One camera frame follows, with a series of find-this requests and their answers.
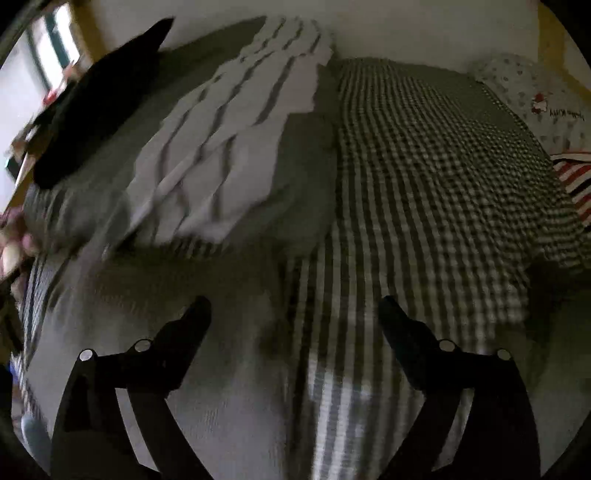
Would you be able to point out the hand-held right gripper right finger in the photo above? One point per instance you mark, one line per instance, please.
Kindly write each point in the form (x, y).
(406, 337)

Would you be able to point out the black cloth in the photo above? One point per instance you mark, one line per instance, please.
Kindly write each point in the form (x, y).
(92, 106)

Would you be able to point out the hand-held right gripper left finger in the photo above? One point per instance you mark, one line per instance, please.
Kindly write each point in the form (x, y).
(184, 341)

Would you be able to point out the red white striped cloth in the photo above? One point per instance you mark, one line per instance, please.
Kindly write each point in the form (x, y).
(575, 180)

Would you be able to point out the grey duvet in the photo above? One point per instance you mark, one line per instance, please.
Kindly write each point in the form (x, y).
(304, 175)

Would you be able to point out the white grey striped cloth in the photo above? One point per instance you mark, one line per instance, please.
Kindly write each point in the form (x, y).
(231, 138)

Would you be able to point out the white dotted pillow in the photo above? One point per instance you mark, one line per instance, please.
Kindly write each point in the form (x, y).
(521, 87)

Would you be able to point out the black white checkered bed sheet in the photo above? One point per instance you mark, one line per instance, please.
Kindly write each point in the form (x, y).
(438, 184)

